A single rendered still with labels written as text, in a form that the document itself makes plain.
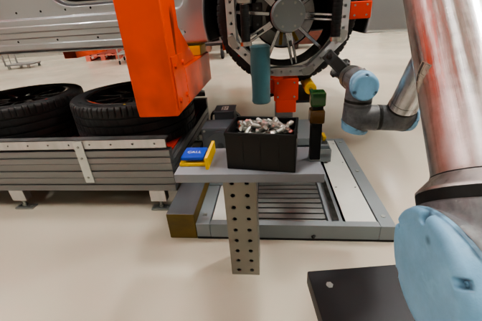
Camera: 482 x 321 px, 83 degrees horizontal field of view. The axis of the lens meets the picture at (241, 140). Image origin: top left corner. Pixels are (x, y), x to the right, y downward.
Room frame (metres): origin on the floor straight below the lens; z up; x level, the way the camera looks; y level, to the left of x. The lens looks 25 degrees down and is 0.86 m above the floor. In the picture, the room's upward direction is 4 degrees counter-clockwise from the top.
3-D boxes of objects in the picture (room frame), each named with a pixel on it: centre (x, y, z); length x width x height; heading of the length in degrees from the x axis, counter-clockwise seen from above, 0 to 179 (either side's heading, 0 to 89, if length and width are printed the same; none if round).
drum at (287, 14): (1.27, -0.23, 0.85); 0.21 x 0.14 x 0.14; 173
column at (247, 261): (0.74, 0.01, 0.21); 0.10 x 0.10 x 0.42; 83
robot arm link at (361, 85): (0.91, -0.42, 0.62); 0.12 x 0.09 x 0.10; 174
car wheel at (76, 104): (1.56, 0.60, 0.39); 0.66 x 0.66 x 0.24
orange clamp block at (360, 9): (1.31, -0.56, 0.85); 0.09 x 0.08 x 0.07; 83
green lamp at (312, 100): (0.72, -0.22, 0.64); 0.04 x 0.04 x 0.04; 83
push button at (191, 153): (0.76, 0.15, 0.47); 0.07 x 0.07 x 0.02; 83
